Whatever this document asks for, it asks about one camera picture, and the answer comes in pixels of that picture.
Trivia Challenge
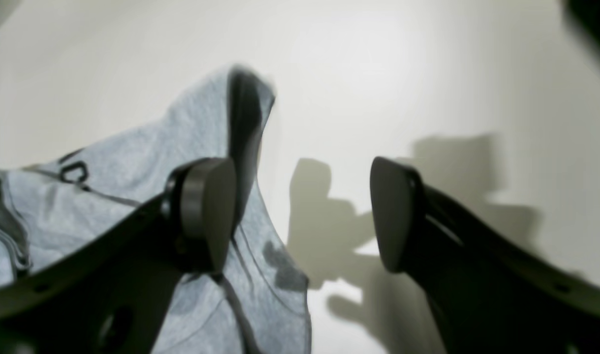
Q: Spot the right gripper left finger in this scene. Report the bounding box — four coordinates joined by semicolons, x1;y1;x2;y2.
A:
0;158;237;354

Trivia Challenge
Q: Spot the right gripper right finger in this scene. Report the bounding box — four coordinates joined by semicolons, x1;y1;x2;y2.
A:
370;157;600;354

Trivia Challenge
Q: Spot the grey T-shirt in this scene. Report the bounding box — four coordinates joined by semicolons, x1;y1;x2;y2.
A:
0;66;311;354

